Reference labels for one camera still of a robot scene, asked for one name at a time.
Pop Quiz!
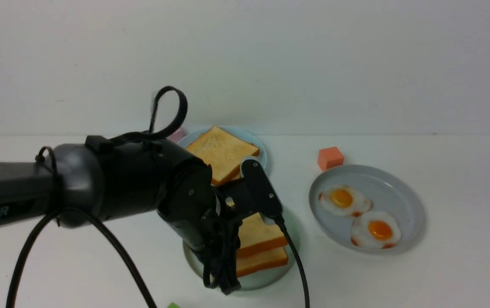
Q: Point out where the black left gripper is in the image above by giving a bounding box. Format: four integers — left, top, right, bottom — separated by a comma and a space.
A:
157, 163, 263, 296

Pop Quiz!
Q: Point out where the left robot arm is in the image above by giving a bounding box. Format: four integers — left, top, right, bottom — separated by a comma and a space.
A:
0, 136, 241, 295

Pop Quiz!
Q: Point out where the toast slice top of stack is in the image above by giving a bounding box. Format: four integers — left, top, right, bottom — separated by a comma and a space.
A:
184, 126, 261, 187

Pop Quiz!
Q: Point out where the light blue bread plate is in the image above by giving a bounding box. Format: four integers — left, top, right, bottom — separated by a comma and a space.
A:
178, 127, 267, 168

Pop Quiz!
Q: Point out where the pale green centre plate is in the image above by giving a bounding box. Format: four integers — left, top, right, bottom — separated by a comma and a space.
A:
183, 210, 301, 293

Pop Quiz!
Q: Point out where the pink foam cube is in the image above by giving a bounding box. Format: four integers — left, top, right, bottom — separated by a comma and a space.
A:
167, 128, 186, 144

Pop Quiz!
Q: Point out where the green foam cube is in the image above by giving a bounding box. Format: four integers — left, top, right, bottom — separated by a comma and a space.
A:
167, 302, 180, 308

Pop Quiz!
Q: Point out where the fried egg upper left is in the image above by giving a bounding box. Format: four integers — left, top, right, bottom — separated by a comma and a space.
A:
318, 185, 372, 218

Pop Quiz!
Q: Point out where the fried egg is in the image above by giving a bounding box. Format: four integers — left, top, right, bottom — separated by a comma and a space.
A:
318, 185, 372, 218
350, 211, 402, 250

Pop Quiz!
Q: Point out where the orange foam cube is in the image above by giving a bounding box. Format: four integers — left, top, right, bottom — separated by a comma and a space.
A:
317, 146, 345, 172

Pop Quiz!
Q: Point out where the grey egg plate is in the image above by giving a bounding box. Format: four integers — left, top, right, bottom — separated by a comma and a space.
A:
308, 165, 425, 254

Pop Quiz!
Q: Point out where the fried egg lower right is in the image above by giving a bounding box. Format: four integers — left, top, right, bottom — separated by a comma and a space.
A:
350, 211, 402, 250

